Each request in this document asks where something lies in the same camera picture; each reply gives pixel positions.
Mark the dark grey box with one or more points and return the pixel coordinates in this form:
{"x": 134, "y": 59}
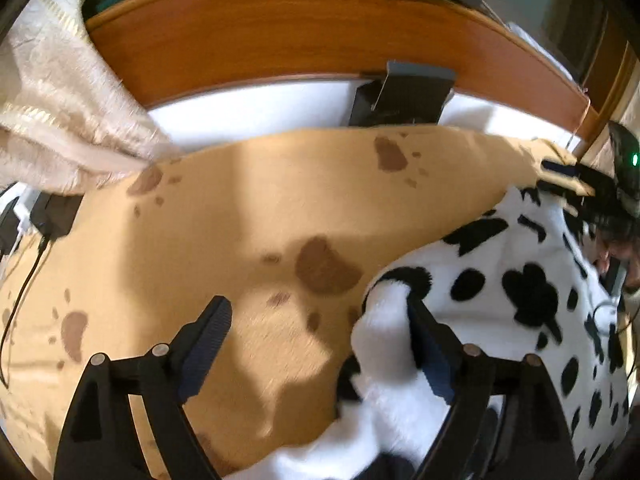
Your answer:
{"x": 405, "y": 95}

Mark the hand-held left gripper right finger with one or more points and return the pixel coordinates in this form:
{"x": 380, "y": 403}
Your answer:
{"x": 432, "y": 355}

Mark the tan paw print blanket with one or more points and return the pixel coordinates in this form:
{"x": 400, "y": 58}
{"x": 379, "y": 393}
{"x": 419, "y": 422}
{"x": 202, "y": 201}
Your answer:
{"x": 225, "y": 210}

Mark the cream curtain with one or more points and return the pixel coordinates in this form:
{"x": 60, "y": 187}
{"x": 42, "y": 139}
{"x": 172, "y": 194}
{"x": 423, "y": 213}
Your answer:
{"x": 65, "y": 110}

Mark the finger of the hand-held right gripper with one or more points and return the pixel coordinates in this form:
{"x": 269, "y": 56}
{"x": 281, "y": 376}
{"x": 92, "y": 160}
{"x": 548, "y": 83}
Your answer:
{"x": 570, "y": 199}
{"x": 562, "y": 167}

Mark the person's right hand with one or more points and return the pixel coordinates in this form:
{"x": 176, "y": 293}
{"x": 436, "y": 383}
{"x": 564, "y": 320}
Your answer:
{"x": 631, "y": 265}

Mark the wooden headboard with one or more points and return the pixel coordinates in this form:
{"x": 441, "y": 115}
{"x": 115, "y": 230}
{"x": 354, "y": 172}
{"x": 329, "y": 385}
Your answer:
{"x": 275, "y": 35}

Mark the cow print fleece garment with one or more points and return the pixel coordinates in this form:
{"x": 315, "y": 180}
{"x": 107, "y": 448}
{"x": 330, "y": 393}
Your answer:
{"x": 500, "y": 250}

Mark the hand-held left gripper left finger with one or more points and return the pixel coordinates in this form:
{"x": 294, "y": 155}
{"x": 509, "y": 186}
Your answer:
{"x": 205, "y": 350}

